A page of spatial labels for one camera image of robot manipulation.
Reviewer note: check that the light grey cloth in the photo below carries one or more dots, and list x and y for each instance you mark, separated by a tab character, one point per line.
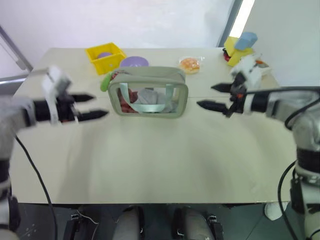
150	97

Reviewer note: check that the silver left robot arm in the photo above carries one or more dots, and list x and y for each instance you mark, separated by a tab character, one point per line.
15	112

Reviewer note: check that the white round floor object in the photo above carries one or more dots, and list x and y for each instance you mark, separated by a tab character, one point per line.
273	211

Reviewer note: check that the black foot block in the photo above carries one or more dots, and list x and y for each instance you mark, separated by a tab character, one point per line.
72	226
216	227

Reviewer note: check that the blue block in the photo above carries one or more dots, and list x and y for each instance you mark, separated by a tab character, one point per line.
246	41

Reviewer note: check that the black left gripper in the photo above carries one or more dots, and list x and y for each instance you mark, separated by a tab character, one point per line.
67	110

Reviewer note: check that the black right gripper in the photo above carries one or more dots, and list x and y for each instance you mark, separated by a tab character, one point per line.
237	100

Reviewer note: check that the small purple disc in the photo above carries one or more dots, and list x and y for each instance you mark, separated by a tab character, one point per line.
104	55

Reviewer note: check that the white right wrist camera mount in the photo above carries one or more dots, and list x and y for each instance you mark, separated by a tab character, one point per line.
250	67

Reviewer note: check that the green soft toy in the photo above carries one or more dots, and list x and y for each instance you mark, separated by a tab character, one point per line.
106	81

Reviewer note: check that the clear green-trimmed pouch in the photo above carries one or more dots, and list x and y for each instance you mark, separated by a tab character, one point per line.
150	73

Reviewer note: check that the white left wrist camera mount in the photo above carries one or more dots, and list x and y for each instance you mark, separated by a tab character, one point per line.
56	78

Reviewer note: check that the grey metal window rail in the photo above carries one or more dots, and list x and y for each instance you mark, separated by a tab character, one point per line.
12	52

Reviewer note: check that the grey rounded robot leg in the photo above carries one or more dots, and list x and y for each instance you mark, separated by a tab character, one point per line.
127	223
193	223

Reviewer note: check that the wrapped orange bread bun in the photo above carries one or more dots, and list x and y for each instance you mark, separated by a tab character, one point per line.
190	65

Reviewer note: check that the dark red cloth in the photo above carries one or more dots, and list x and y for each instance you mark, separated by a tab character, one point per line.
125	106

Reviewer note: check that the large purple round plate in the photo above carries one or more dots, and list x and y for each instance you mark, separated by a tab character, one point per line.
134	61

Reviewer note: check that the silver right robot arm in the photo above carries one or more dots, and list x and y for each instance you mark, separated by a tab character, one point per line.
306	120

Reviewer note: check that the yellow block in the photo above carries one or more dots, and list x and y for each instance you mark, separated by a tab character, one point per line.
236	56

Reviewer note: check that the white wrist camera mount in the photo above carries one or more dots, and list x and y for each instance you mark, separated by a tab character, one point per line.
250	67
56	78

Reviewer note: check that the white tray with orange item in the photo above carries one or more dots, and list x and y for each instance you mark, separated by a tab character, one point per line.
265	69

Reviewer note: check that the yellow plastic bin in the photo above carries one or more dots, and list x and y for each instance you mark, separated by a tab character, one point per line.
107	63

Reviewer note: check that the small red object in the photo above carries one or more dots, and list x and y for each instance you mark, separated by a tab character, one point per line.
226	56

